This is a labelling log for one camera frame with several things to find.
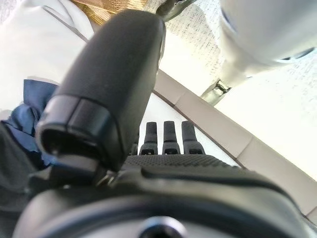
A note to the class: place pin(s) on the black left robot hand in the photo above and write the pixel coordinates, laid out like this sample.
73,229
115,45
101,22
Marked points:
173,198

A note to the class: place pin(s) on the navy blue garment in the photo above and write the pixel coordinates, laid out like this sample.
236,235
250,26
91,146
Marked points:
27,114

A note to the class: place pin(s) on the brown woven basket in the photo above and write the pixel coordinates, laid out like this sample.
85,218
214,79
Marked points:
99,10

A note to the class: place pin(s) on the long grey striped rug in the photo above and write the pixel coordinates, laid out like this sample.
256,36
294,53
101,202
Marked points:
280,99

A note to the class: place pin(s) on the black garment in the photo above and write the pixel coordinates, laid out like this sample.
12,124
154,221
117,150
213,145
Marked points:
12,158

